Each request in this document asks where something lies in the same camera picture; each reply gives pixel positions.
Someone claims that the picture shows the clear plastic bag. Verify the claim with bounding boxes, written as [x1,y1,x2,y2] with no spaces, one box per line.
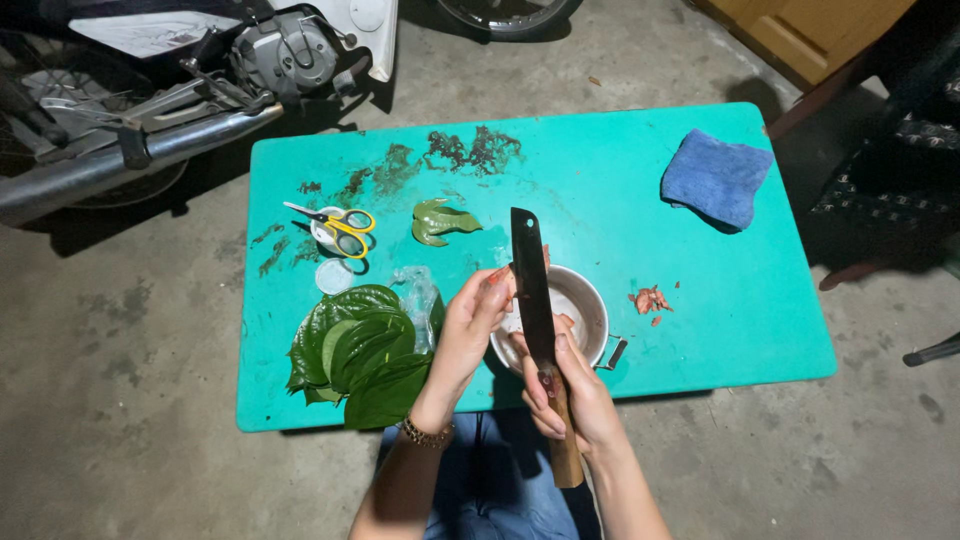
[388,265,444,355]

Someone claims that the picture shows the wooden cabinet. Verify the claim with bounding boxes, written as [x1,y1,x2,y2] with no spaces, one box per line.
[690,0,918,91]

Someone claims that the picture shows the motorbike wheel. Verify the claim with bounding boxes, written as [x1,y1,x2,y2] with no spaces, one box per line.
[435,0,586,42]

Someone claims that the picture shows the turquoise low table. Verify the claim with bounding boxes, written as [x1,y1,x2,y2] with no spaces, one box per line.
[235,102,839,434]

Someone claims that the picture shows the folded green betel leaf rolls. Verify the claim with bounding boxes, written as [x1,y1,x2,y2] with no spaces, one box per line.
[411,198,484,248]

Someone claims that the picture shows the reddish areca nut piece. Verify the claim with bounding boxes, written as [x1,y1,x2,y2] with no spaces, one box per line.
[487,243,552,301]

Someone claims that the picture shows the round white jar lid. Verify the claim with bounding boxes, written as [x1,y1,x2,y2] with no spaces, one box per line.
[314,258,355,297]

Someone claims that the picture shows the motorbike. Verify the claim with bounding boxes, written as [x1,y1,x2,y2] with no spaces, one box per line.
[0,0,400,228]

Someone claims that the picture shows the person's right hand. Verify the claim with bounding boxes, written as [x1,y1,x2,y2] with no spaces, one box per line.
[508,330,630,456]

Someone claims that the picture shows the wooden handled cleaver knife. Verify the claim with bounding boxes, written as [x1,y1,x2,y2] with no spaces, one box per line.
[510,207,585,489]

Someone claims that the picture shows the gold bracelet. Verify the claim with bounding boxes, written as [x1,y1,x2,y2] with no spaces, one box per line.
[399,414,456,451]

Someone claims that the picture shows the person's left hand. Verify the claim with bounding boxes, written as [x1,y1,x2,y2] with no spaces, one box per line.
[411,267,516,432]

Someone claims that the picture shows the blue folded cloth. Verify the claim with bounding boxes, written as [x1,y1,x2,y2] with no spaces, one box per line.
[660,128,776,232]

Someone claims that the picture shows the pile of green betel leaves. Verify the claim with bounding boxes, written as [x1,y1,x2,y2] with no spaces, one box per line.
[285,284,447,431]

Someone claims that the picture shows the reddish nut peel scraps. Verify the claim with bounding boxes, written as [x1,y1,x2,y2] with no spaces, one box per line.
[627,282,682,328]

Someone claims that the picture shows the person's blue jeans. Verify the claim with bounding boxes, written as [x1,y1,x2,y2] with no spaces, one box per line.
[375,408,601,540]

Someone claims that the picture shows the small white lime jar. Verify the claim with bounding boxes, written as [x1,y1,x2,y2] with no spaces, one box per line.
[309,206,354,255]

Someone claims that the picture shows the metal pot with handle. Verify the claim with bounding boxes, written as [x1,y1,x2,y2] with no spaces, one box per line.
[489,264,629,376]

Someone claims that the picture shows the yellow handled scissors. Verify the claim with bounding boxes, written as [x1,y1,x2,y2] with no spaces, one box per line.
[282,201,377,261]

